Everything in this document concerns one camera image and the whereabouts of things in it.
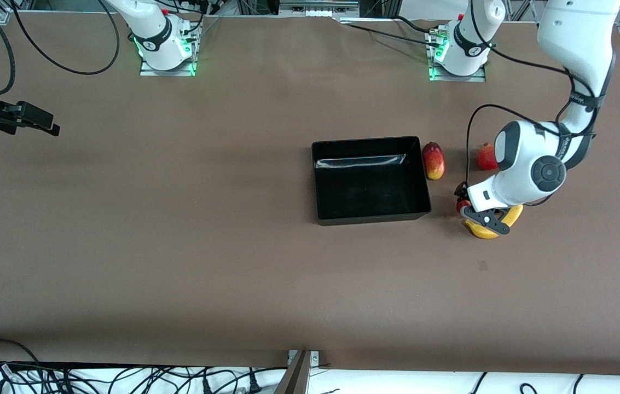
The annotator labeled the yellow banana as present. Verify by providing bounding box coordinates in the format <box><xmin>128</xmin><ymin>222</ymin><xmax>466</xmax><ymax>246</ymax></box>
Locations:
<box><xmin>464</xmin><ymin>204</ymin><xmax>524</xmax><ymax>240</ymax></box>

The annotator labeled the black plastic box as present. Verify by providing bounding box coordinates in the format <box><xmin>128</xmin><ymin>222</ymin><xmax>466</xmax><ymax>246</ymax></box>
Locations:
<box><xmin>311</xmin><ymin>136</ymin><xmax>432</xmax><ymax>227</ymax></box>

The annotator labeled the red pomegranate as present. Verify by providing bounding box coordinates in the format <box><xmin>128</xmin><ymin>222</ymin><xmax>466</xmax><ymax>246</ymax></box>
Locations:
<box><xmin>477</xmin><ymin>143</ymin><xmax>500</xmax><ymax>171</ymax></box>

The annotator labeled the red yellow mango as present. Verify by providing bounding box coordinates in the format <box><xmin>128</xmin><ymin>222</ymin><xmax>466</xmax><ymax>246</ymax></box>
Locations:
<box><xmin>422</xmin><ymin>142</ymin><xmax>446</xmax><ymax>181</ymax></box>

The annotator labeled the silver device with ports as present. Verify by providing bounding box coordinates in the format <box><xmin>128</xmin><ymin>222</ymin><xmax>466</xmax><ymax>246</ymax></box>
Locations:
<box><xmin>279</xmin><ymin>0</ymin><xmax>361</xmax><ymax>18</ymax></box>

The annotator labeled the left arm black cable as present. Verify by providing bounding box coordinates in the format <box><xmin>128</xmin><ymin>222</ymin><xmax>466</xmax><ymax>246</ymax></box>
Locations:
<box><xmin>464</xmin><ymin>0</ymin><xmax>617</xmax><ymax>189</ymax></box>

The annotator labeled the right arm black loop cable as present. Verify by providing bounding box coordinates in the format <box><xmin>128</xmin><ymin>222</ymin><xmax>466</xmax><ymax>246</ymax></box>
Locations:
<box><xmin>10</xmin><ymin>0</ymin><xmax>121</xmax><ymax>76</ymax></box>

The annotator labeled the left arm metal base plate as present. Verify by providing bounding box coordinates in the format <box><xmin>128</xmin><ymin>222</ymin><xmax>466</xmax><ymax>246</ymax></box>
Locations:
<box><xmin>428</xmin><ymin>32</ymin><xmax>487</xmax><ymax>83</ymax></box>

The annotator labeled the black cable across table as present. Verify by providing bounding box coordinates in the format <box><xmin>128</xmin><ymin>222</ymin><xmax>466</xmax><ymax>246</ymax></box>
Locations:
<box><xmin>337</xmin><ymin>15</ymin><xmax>450</xmax><ymax>49</ymax></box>

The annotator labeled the metal table edge bracket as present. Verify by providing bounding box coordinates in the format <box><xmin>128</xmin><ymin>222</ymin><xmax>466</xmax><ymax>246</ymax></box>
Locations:
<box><xmin>274</xmin><ymin>349</ymin><xmax>321</xmax><ymax>394</ymax></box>

